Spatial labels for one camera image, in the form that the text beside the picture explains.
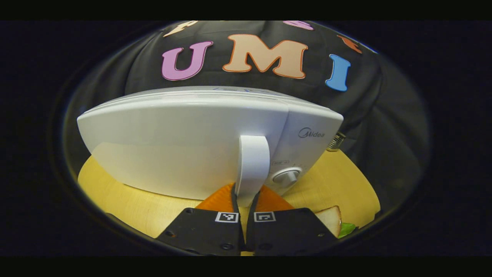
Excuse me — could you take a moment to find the white microwave oven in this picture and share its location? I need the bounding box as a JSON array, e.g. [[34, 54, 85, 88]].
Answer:
[[77, 85, 344, 208]]

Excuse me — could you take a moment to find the sandwich with lettuce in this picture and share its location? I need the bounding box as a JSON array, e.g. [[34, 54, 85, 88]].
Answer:
[[314, 205, 357, 238]]

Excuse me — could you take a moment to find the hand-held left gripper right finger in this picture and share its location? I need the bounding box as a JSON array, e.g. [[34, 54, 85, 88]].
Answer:
[[246, 185, 339, 256]]

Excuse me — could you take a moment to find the black backdrop cloth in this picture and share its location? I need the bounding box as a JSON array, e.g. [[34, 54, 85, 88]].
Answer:
[[63, 21, 429, 200]]

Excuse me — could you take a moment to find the glass beaker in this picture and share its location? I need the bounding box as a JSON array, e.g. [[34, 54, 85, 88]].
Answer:
[[327, 132, 346, 151]]

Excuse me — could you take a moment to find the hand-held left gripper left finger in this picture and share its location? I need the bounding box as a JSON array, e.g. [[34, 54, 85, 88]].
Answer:
[[156, 183, 246, 256]]

